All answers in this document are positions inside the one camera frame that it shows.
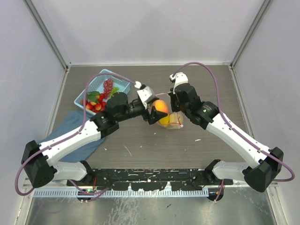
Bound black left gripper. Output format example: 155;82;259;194
116;97;166;123

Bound yellow star fruit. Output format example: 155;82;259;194
157;115;170;128

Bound orange peach fruit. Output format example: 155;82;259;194
151;99;169;114

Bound clear zip bag orange zipper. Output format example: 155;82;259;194
152;99;183;129

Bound green grape bunch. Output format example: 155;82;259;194
110;87;119;97

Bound red strawberries pile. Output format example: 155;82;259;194
81;93;107;113

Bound purple grape bunch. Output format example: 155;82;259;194
103;79;113;99

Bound light blue plastic basket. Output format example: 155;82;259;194
74;69;131;115

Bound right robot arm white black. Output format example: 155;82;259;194
169;83;284;192

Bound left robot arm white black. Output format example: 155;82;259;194
21;92;168;188

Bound green leaves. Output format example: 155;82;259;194
87;91;100;102

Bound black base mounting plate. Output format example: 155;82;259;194
75;169;221;191

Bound blue cloth towel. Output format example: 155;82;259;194
45;110;106;163

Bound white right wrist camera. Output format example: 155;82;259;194
169;72;188;89

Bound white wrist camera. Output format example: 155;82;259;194
169;72;188;89
135;81;156;109

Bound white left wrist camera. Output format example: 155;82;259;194
135;81;156;109

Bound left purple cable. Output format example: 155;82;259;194
15;72;141;203

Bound slotted cable duct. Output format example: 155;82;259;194
33;187;209;198

